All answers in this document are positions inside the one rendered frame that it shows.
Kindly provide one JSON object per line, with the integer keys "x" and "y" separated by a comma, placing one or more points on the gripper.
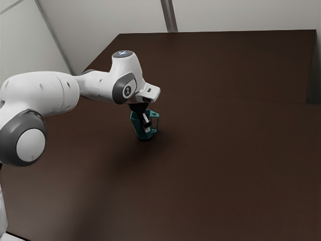
{"x": 137, "y": 107}

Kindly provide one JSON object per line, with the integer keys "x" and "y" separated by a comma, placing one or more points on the teal faceted mug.
{"x": 140, "y": 129}

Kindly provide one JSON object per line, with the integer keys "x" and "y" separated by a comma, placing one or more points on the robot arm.
{"x": 37, "y": 90}

